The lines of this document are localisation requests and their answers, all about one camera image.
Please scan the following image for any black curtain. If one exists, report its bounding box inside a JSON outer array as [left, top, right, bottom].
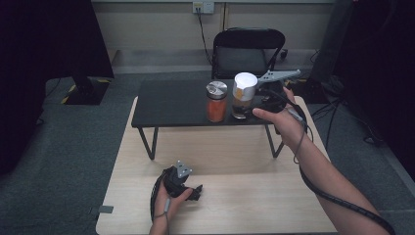
[[332, 0, 415, 182], [0, 0, 115, 177]]

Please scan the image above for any glass jar white lid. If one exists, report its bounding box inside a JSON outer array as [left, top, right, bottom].
[[231, 71, 259, 120]]

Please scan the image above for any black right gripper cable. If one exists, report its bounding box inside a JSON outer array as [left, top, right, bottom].
[[263, 87, 396, 235]]

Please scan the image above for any black stand base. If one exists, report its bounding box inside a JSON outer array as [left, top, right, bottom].
[[61, 76, 112, 106]]

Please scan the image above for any grey stand column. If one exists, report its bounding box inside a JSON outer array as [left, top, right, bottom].
[[308, 0, 355, 83]]

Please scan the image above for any black floor cable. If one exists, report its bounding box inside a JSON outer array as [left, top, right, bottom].
[[311, 97, 384, 151]]

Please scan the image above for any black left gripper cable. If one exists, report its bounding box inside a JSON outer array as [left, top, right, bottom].
[[149, 168, 171, 223]]

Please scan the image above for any black desk shelf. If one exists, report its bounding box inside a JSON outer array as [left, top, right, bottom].
[[131, 78, 301, 162]]

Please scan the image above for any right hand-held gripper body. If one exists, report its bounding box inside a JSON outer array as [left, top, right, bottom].
[[257, 69, 301, 114]]

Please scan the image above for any white wall socket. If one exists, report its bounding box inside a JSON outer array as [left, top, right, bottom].
[[192, 0, 215, 15]]

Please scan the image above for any orange spice jar silver lid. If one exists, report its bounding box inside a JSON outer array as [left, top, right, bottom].
[[206, 80, 229, 123]]

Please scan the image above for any person's left hand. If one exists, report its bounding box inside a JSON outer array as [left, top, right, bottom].
[[153, 187, 194, 227]]

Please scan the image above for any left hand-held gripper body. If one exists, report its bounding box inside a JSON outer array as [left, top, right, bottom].
[[162, 160, 194, 199]]

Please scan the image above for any person's right hand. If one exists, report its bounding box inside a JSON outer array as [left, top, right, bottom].
[[252, 87, 314, 153]]

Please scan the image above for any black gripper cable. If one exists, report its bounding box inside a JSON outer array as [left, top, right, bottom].
[[263, 87, 396, 235], [149, 168, 171, 223]]

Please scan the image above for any black folding chair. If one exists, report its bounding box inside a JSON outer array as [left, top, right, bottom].
[[210, 27, 287, 80]]

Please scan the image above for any black wall socket cable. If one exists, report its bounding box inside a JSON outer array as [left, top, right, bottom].
[[195, 8, 213, 66]]

